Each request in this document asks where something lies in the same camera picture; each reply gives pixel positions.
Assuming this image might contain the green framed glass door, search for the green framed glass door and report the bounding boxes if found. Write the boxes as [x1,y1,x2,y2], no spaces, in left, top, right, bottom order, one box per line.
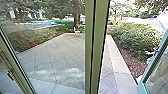
[0,0,111,94]

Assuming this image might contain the small white outdoor object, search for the small white outdoor object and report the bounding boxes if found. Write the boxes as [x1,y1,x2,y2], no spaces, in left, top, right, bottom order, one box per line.
[73,28,83,36]

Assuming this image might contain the green tree outdoors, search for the green tree outdoors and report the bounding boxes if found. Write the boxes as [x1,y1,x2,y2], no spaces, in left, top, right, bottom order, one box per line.
[43,0,86,33]

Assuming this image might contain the green hedge outdoors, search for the green hedge outdoors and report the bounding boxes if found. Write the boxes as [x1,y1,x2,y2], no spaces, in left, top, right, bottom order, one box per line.
[111,21,164,62]

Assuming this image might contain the low brown shrub bed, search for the low brown shrub bed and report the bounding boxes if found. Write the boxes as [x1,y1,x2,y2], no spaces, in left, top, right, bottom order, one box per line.
[6,26,76,53]

